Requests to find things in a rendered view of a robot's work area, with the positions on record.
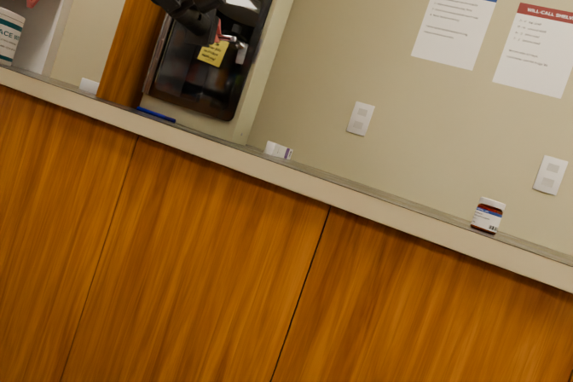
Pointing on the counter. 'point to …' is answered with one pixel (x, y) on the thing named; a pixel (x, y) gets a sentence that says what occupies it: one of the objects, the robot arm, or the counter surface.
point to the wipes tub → (9, 35)
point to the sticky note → (212, 55)
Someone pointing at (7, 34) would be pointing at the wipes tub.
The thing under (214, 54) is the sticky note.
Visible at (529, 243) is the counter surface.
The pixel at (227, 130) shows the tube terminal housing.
